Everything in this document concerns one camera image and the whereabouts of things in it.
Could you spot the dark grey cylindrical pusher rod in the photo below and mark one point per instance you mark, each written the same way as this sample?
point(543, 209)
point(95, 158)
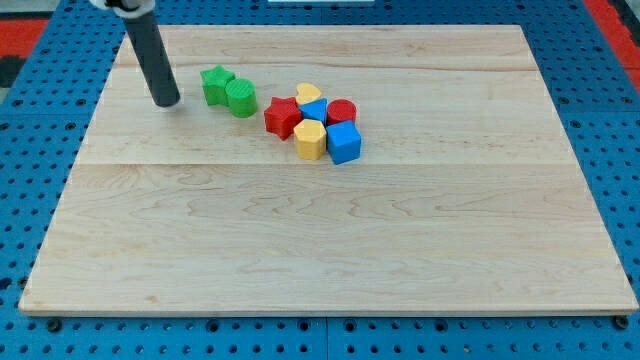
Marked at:
point(150, 52)

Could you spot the yellow hexagon block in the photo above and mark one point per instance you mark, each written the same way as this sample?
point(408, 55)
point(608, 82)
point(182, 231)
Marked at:
point(310, 139)

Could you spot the green star block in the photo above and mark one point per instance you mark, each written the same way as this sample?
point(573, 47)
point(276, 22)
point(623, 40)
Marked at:
point(214, 83)

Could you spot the blue cube block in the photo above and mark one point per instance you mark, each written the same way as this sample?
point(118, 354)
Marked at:
point(343, 142)

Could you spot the red star block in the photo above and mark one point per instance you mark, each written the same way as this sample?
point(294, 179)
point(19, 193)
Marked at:
point(282, 116)

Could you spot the red cylinder block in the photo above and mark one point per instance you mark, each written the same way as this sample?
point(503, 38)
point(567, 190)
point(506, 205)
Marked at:
point(340, 110)

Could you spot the yellow heart block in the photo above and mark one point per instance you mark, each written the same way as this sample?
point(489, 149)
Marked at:
point(307, 93)

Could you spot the blue triangle block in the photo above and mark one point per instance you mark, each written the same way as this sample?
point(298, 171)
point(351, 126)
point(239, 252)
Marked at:
point(315, 110)

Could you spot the green cylinder block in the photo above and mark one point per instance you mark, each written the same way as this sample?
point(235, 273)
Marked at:
point(241, 96)

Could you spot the white rod mount collar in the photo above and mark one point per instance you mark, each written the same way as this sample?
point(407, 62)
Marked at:
point(126, 9)

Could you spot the light wooden board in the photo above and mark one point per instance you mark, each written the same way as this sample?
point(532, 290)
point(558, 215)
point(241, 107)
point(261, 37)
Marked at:
point(467, 198)

